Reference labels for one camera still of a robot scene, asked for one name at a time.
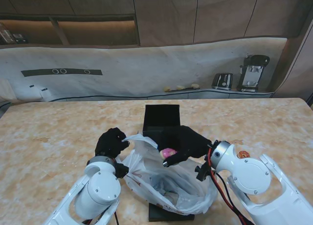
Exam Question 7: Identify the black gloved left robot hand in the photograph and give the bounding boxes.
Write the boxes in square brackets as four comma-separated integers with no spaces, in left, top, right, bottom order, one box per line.
[94,127,130,162]

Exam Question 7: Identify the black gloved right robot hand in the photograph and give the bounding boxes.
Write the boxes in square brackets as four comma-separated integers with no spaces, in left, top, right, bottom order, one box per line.
[156,126,212,167]

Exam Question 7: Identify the pink frosted mini donut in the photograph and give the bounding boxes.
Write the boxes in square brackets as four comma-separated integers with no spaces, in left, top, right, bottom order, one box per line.
[159,148,178,160]

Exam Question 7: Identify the white printed plastic bag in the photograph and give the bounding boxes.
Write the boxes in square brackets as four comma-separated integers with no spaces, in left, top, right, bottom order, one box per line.
[114,134,218,215]

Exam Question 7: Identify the black open gift box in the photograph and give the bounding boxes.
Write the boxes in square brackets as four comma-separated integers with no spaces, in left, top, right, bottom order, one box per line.
[142,104,182,147]

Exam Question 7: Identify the black gift box lid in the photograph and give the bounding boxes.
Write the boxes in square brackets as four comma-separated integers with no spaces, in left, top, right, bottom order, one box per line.
[148,202,196,222]

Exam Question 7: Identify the grey counter ledge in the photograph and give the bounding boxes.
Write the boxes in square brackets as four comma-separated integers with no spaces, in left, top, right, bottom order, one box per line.
[0,88,274,106]

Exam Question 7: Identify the yellow fruit pieces on board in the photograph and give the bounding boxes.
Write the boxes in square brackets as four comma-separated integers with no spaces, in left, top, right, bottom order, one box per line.
[163,84,201,92]

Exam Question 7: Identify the black toaster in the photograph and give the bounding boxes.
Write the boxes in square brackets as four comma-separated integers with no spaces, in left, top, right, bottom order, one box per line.
[211,72,234,90]

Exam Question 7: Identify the white protective cloth cover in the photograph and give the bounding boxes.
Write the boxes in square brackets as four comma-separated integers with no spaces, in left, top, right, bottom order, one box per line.
[0,36,288,103]

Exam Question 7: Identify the black silver coffee machine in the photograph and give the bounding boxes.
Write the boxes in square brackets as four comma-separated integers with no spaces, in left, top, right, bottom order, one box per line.
[236,54,270,93]

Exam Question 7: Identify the dark strip with white rings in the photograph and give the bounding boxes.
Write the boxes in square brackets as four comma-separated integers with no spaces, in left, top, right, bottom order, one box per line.
[21,68,103,77]

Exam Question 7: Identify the black device on shelf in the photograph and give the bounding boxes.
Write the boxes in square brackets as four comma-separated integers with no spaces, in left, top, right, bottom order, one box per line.
[11,33,28,43]

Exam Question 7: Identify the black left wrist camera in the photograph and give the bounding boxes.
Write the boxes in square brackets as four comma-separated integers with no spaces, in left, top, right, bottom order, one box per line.
[114,162,130,179]

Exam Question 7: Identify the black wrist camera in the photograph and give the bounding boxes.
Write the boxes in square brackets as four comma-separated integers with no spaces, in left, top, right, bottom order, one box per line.
[114,162,130,179]
[195,165,211,183]

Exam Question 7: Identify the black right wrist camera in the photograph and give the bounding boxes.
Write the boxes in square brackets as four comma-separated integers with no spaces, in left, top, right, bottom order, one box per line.
[195,165,211,183]

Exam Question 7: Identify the red black left arm cables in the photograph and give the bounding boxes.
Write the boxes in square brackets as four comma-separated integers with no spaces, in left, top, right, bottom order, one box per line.
[82,210,120,225]

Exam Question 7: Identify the wooden wall shelf niche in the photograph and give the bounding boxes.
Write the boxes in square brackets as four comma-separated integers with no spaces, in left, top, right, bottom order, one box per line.
[0,13,141,46]

